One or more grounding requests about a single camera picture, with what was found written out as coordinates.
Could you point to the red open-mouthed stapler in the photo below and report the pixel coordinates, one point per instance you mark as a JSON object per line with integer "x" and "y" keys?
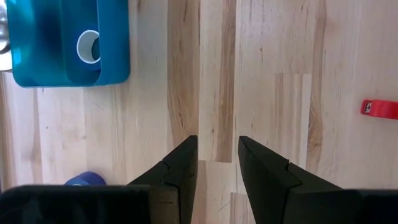
{"x": 382, "y": 109}

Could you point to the purple tape roll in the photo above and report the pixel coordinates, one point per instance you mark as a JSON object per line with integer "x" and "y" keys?
{"x": 85, "y": 180}

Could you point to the teal plastic bin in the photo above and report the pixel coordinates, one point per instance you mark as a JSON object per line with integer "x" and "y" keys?
{"x": 37, "y": 62}

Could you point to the dark blue tape roll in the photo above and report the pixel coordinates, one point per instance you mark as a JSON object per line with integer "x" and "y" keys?
{"x": 82, "y": 46}

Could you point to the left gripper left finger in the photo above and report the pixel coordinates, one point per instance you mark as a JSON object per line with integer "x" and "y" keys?
{"x": 93, "y": 205}

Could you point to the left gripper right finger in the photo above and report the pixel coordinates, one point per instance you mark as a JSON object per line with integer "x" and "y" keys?
{"x": 311, "y": 205}

